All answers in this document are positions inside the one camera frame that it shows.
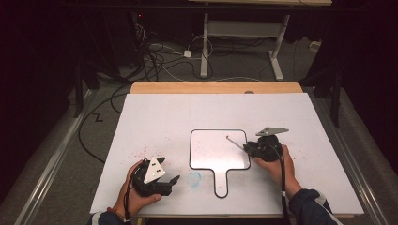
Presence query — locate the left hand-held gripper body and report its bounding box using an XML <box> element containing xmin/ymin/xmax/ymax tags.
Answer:
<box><xmin>131</xmin><ymin>156</ymin><xmax>174</xmax><ymax>198</ymax></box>

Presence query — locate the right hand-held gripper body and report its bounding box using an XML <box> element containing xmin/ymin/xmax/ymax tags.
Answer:
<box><xmin>251</xmin><ymin>127</ymin><xmax>290</xmax><ymax>163</ymax></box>

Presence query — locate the red whiteboard marker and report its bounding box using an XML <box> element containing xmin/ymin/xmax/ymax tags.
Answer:
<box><xmin>225</xmin><ymin>135</ymin><xmax>249</xmax><ymax>152</ymax></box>

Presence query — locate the white paddle whiteboard black rim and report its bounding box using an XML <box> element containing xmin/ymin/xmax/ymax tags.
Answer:
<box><xmin>189</xmin><ymin>128</ymin><xmax>252</xmax><ymax>199</ymax></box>

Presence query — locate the person's left hand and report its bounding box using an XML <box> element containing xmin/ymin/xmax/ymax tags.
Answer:
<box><xmin>113</xmin><ymin>159</ymin><xmax>163</xmax><ymax>218</ymax></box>

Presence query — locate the person's right hand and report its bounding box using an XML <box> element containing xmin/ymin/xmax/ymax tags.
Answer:
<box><xmin>253</xmin><ymin>143</ymin><xmax>303</xmax><ymax>199</ymax></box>

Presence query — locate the white table cover sheet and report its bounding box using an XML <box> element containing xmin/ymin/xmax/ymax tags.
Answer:
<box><xmin>89</xmin><ymin>92</ymin><xmax>365</xmax><ymax>217</ymax></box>

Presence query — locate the wooden table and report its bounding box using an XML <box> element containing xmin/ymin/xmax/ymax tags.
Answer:
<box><xmin>129</xmin><ymin>82</ymin><xmax>356</xmax><ymax>219</ymax></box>

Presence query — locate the black metal stand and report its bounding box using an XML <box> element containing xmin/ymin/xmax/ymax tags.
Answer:
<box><xmin>330</xmin><ymin>69</ymin><xmax>343</xmax><ymax>129</ymax></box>
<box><xmin>73</xmin><ymin>60</ymin><xmax>84</xmax><ymax>119</ymax></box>

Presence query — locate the left hand-held gripper black cable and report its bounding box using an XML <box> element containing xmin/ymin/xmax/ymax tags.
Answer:
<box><xmin>123</xmin><ymin>162</ymin><xmax>140</xmax><ymax>223</ymax></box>

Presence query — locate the hand-held gripper black cable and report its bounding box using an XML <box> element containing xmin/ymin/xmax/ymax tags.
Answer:
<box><xmin>268</xmin><ymin>143</ymin><xmax>290</xmax><ymax>225</ymax></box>
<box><xmin>123</xmin><ymin>162</ymin><xmax>140</xmax><ymax>223</ymax></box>

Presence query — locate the right hand-held gripper black cable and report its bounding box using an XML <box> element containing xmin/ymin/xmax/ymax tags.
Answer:
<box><xmin>268</xmin><ymin>143</ymin><xmax>290</xmax><ymax>225</ymax></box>

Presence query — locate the thin white floor cable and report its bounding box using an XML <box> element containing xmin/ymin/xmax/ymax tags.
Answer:
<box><xmin>158</xmin><ymin>64</ymin><xmax>264</xmax><ymax>83</ymax></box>

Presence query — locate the long black floor cable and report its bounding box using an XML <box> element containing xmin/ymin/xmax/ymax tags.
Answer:
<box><xmin>77</xmin><ymin>82</ymin><xmax>132</xmax><ymax>165</ymax></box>

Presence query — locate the grey metal floor rail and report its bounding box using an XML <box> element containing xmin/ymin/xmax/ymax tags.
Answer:
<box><xmin>15</xmin><ymin>89</ymin><xmax>99</xmax><ymax>225</ymax></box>
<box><xmin>313</xmin><ymin>93</ymin><xmax>390</xmax><ymax>225</ymax></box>

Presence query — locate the tangle of black cables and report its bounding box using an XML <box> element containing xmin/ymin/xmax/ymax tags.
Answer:
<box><xmin>130</xmin><ymin>22</ymin><xmax>217</xmax><ymax>83</ymax></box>

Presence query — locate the white metal desk frame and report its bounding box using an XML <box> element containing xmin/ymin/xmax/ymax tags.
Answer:
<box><xmin>187</xmin><ymin>0</ymin><xmax>333</xmax><ymax>82</ymax></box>

